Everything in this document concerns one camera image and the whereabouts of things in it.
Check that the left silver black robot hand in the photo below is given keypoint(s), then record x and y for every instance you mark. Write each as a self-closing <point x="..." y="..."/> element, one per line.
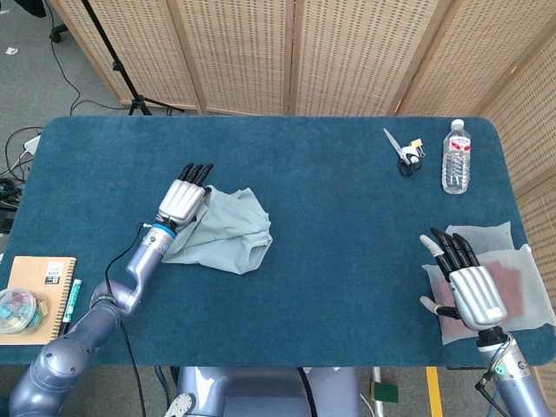
<point x="180" y="202"/>

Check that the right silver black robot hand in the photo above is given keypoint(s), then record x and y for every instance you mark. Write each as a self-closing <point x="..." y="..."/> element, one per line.
<point x="478" y="295"/>

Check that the light green t-shirt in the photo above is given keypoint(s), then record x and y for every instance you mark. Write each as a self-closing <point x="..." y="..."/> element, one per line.
<point x="226" y="230"/>

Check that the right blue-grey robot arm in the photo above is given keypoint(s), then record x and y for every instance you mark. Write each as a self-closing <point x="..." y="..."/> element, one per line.
<point x="517" y="386"/>

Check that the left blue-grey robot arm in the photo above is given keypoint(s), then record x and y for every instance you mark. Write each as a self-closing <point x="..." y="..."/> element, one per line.
<point x="143" y="265"/>

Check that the large frosted plastic bag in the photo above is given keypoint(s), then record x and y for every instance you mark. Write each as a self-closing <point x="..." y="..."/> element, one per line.
<point x="530" y="278"/>

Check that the small frosted plastic bag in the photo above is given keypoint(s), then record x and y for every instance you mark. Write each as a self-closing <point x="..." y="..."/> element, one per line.
<point x="482" y="236"/>

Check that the clear plastic water bottle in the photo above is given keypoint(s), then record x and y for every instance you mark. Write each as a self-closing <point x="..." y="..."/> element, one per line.
<point x="456" y="169"/>

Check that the white tube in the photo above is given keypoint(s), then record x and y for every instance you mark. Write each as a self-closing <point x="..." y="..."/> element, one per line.
<point x="376" y="373"/>

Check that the black tripod stand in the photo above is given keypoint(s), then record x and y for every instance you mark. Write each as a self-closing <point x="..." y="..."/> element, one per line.
<point x="126" y="80"/>

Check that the green block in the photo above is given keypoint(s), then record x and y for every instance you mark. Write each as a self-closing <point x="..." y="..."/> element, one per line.
<point x="384" y="392"/>

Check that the green white marker pen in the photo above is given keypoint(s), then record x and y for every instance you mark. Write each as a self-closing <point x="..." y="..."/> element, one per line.
<point x="73" y="297"/>

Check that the blue carpet table cover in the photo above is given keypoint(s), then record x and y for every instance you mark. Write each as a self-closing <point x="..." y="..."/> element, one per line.
<point x="326" y="260"/>

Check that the white power adapter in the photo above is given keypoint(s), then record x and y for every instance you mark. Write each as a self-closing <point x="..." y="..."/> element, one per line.
<point x="31" y="145"/>

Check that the yellow binder clip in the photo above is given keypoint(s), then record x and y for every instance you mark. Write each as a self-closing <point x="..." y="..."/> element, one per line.
<point x="418" y="143"/>

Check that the brown spiral notebook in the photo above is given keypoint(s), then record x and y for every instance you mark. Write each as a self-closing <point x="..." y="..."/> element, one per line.
<point x="30" y="273"/>

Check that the black floor device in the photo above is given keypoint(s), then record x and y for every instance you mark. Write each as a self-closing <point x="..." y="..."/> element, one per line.
<point x="5" y="224"/>

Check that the clear tub of coloured clips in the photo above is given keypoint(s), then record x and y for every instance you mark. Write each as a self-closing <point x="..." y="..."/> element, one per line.
<point x="21" y="310"/>

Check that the blue-grey robot torso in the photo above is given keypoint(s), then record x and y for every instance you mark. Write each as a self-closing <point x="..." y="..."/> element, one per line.
<point x="260" y="391"/>

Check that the black chair caster wheel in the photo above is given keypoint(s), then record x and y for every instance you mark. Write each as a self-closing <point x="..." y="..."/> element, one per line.
<point x="55" y="34"/>

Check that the white paper scrap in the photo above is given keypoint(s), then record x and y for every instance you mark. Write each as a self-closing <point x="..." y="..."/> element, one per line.
<point x="11" y="51"/>

